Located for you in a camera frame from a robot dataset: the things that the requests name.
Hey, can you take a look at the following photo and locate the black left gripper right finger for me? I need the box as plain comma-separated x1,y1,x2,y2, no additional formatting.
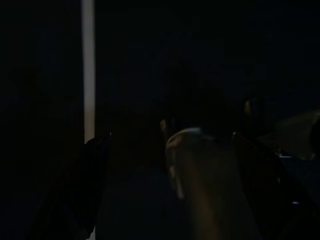
231,131,320,240

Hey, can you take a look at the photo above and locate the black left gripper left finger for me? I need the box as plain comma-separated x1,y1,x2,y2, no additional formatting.
42,133,111,240

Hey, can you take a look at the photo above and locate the yellow instant noodle cup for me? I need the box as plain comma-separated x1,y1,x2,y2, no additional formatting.
164,126,262,240

